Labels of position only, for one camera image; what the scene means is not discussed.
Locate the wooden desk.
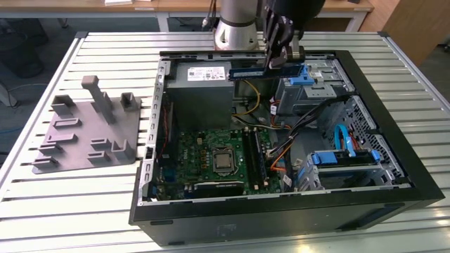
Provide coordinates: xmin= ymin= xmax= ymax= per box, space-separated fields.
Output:
xmin=0 ymin=0 xmax=374 ymax=32

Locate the grey parts rack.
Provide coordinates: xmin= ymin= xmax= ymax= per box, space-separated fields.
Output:
xmin=31 ymin=75 xmax=143 ymax=174

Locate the silver CPU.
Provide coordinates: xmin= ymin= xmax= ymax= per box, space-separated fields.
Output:
xmin=215 ymin=153 xmax=233 ymax=169

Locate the black office chair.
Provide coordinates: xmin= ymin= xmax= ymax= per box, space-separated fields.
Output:
xmin=0 ymin=18 xmax=50 ymax=80

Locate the yellow wire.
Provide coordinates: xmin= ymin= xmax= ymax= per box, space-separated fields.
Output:
xmin=234 ymin=79 xmax=262 ymax=115

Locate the hard disk in blue carrier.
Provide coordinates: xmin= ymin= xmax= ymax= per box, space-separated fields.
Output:
xmin=311 ymin=149 xmax=380 ymax=167

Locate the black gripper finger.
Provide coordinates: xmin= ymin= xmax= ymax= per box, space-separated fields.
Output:
xmin=263 ymin=6 xmax=295 ymax=70
xmin=285 ymin=30 xmax=306 ymax=63

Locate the black PC case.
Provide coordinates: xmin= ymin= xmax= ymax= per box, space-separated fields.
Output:
xmin=129 ymin=49 xmax=445 ymax=247

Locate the black white wire bundle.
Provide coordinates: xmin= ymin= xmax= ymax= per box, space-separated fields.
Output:
xmin=231 ymin=115 xmax=293 ymax=131

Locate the orange wire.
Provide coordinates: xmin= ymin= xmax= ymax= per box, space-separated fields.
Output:
xmin=270 ymin=152 xmax=294 ymax=172

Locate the black CPU socket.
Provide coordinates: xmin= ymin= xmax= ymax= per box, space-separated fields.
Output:
xmin=210 ymin=144 xmax=237 ymax=177

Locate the blue SATA cable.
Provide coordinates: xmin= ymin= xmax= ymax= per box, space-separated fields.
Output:
xmin=334 ymin=123 xmax=356 ymax=158

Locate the grey metal disk bay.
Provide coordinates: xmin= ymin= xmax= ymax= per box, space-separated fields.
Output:
xmin=306 ymin=149 xmax=413 ymax=191

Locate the black RAM slot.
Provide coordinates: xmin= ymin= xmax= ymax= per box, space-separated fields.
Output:
xmin=243 ymin=127 xmax=259 ymax=189

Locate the black graphics card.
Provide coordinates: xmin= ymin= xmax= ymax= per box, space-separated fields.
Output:
xmin=193 ymin=180 xmax=246 ymax=198

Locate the green motherboard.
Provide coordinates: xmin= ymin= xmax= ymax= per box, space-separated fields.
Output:
xmin=150 ymin=128 xmax=286 ymax=201

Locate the blue plastic drive carrier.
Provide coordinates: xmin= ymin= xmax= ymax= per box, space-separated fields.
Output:
xmin=285 ymin=63 xmax=315 ymax=85

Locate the grey power supply unit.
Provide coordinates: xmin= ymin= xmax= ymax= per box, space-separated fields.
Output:
xmin=165 ymin=62 xmax=235 ymax=131

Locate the grey metal drive cage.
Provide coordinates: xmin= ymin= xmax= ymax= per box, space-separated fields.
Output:
xmin=275 ymin=56 xmax=356 ymax=115

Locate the metal socket cover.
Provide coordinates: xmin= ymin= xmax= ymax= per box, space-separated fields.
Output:
xmin=211 ymin=151 xmax=235 ymax=174

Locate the wooden cabinet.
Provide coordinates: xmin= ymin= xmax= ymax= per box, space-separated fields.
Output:
xmin=381 ymin=0 xmax=450 ymax=66

